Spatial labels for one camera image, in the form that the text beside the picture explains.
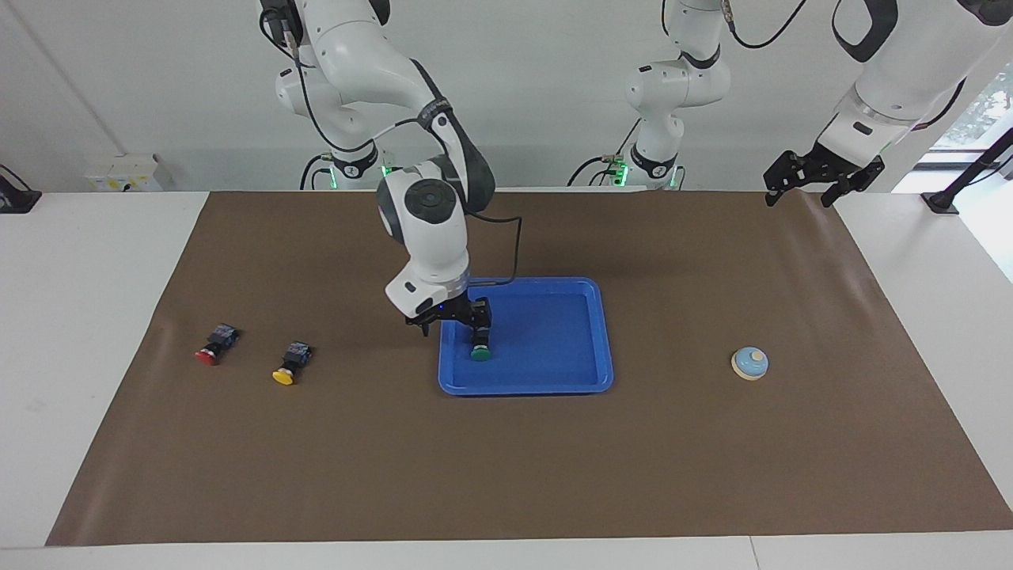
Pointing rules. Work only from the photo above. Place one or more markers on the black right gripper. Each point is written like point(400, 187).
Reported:
point(455, 309)

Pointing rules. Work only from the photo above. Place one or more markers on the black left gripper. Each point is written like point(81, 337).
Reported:
point(823, 168)

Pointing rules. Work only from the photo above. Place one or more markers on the green push button switch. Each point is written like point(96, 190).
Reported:
point(479, 355)

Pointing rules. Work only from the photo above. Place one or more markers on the yellow push button switch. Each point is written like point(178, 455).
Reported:
point(290, 366)

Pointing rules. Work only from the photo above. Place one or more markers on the light blue desk bell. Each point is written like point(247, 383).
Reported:
point(749, 364)

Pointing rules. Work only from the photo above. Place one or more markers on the red push button switch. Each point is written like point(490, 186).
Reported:
point(214, 347)

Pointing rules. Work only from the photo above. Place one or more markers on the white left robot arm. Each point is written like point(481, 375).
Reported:
point(902, 71)

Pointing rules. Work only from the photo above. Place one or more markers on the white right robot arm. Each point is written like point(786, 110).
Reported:
point(431, 237)

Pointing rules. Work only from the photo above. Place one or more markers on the blue plastic tray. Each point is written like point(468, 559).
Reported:
point(554, 348)

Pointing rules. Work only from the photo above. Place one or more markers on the brown table mat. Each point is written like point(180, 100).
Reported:
point(506, 475)

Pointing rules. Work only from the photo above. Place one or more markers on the white power socket box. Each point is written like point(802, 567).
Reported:
point(127, 174)

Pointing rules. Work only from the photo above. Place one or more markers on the black camera stand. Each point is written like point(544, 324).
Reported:
point(940, 202)

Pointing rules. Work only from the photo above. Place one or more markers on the black clamp mount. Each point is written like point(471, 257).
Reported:
point(16, 202)

